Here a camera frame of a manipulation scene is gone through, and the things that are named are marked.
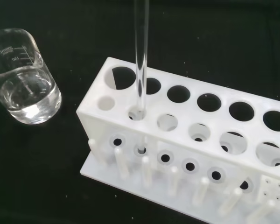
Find white test tube rack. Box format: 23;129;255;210
76;56;280;224

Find black bench cloth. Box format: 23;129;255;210
0;0;280;224

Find small clear glass beaker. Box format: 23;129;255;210
0;28;62;125

